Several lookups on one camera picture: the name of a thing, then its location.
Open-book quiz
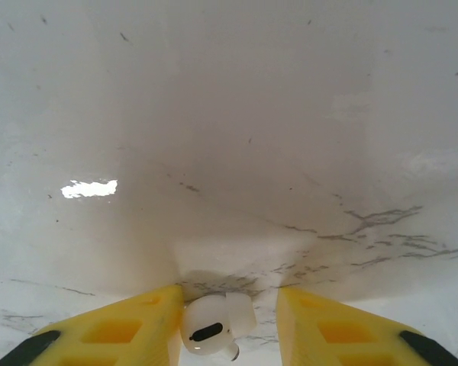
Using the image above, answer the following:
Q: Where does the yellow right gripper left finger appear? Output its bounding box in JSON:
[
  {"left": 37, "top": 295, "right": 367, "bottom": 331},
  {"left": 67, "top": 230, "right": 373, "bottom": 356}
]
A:
[{"left": 0, "top": 284, "right": 184, "bottom": 366}]

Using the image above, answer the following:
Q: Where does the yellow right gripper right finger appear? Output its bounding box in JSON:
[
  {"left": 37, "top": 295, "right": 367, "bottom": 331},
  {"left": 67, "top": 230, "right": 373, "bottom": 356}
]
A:
[{"left": 276, "top": 286, "right": 458, "bottom": 366}]

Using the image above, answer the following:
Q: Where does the white earbud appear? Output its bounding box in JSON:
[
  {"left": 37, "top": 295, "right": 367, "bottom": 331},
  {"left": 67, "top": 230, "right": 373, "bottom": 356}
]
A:
[{"left": 181, "top": 291, "right": 257, "bottom": 362}]

